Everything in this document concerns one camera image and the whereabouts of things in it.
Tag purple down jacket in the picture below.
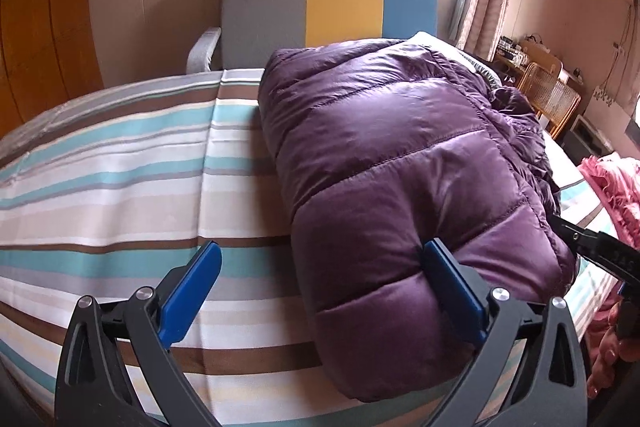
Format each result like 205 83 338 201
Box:
257 38 578 404

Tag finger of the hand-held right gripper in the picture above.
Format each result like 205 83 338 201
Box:
550 214 603 260

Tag wooden wardrobe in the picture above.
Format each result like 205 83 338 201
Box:
0 0 106 138

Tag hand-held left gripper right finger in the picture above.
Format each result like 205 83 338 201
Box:
420 237 588 427

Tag person's right hand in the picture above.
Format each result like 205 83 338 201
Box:
585 299 638 400

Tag white deer print pillow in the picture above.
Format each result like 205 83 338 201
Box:
405 31 496 80

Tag pink cloth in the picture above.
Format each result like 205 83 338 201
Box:
577 154 640 358

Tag cluttered wooden desk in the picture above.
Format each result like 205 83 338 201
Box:
492 34 586 82

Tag rattan chair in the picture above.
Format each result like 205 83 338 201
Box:
515 62 583 138

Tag dark box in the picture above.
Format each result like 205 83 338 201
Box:
560 114 615 158

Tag grey yellow blue headboard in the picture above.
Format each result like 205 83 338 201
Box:
220 0 439 70

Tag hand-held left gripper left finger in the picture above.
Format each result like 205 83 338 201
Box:
54 241 223 427

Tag striped bed sheet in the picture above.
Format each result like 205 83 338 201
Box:
0 68 626 427

